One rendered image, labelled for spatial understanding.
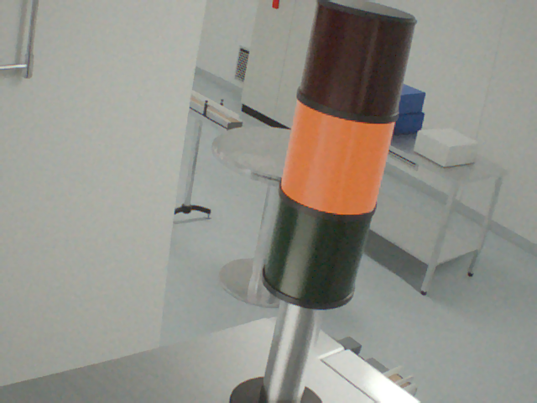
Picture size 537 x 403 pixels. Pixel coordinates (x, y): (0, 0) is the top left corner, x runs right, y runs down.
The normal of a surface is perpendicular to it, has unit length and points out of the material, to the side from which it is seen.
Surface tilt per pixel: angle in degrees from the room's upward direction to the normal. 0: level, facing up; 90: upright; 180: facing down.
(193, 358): 0
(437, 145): 90
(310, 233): 90
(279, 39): 90
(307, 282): 90
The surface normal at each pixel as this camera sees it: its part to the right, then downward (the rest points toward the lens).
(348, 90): -0.18, 0.36
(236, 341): 0.17, -0.90
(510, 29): -0.76, 0.13
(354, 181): 0.29, 0.43
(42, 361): 0.62, 0.41
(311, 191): -0.47, 0.28
